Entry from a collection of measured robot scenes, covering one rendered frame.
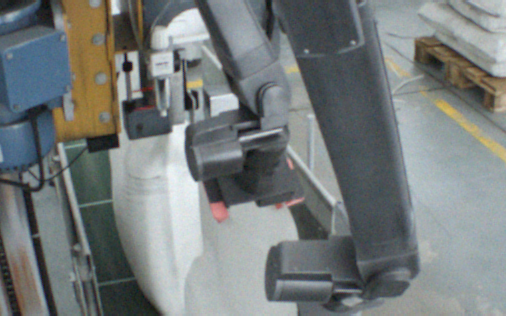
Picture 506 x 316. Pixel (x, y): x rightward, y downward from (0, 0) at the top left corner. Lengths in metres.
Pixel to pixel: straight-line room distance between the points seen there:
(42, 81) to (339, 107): 0.58
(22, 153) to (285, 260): 0.51
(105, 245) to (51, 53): 1.25
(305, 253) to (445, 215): 2.32
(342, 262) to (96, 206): 1.70
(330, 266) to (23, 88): 0.48
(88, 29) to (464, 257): 1.89
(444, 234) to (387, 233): 2.27
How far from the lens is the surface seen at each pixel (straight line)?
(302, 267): 0.73
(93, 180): 2.53
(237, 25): 0.90
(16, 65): 0.98
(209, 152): 0.93
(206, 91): 1.37
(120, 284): 2.04
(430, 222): 2.98
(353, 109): 0.51
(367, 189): 0.59
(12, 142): 1.10
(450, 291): 2.64
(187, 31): 4.25
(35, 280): 1.54
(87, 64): 1.28
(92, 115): 1.32
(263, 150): 0.95
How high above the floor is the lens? 1.61
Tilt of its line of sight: 28 degrees down
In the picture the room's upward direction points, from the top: 1 degrees counter-clockwise
